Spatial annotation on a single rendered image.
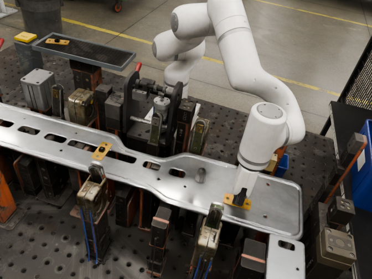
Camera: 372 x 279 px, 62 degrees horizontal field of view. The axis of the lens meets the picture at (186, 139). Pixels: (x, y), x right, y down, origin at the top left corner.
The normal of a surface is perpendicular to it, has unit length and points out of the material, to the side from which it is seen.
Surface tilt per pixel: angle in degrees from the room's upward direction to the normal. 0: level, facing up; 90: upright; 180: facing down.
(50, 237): 0
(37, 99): 90
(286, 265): 0
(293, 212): 0
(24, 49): 90
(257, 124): 90
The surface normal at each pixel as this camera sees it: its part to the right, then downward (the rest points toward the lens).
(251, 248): 0.11, -0.74
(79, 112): -0.26, 0.62
